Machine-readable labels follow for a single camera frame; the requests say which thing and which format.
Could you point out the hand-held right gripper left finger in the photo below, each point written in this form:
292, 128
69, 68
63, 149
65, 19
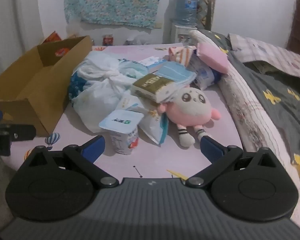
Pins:
92, 148

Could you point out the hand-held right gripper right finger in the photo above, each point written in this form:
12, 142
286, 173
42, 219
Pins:
211, 150

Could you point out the white blue tissue packet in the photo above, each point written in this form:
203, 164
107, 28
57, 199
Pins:
122, 127
152, 62
130, 103

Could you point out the brown cardboard box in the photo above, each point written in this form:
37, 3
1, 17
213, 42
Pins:
27, 87

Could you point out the pink plush toy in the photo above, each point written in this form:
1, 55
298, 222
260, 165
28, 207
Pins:
192, 105

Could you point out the white yellow flower packet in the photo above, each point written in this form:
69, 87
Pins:
152, 127

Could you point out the white blue soft pack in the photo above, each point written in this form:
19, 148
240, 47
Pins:
202, 76

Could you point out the olive green tissue pack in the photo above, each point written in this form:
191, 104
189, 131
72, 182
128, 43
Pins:
150, 86

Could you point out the blue checked towel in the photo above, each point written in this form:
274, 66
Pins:
176, 72

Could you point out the pink wet wipes pack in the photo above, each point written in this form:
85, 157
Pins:
212, 56

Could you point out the orange striped cloth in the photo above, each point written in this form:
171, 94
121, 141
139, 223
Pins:
181, 54

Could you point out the rolled white fuzzy blanket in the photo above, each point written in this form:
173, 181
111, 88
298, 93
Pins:
242, 100

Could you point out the white knotted plastic bag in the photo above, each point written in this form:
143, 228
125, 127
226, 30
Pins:
100, 90

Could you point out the grey quilt yellow print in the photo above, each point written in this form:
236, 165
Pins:
277, 87

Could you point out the white curtain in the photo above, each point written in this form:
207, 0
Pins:
12, 25

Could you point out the red bag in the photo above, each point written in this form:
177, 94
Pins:
52, 37

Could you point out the small red box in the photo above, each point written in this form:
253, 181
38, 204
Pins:
108, 40

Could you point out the plaid pillow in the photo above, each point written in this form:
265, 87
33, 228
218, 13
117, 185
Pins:
272, 52

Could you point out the clear plastic bag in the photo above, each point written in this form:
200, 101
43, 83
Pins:
138, 40

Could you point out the white water dispenser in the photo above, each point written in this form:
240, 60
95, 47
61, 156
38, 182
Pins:
182, 33

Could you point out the patterned board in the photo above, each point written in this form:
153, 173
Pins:
206, 12

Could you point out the blue water bottle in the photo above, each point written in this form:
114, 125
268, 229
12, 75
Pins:
187, 10

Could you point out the white wall socket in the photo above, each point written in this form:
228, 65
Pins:
159, 24

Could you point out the blue floral wall cloth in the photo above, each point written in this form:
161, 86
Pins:
115, 2

